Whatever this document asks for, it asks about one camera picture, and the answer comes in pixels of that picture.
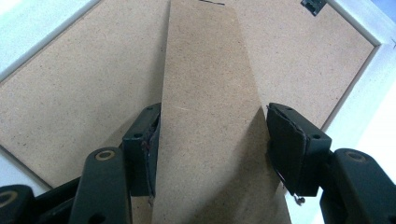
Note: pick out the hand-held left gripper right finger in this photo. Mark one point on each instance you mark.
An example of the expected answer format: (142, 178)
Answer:
(295, 149)

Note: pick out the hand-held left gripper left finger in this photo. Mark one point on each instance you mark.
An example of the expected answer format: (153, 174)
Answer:
(141, 146)

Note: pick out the wooden picture frame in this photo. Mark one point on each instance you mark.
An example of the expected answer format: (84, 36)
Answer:
(205, 93)

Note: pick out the white paper sheet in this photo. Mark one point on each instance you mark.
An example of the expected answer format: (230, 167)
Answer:
(383, 130)

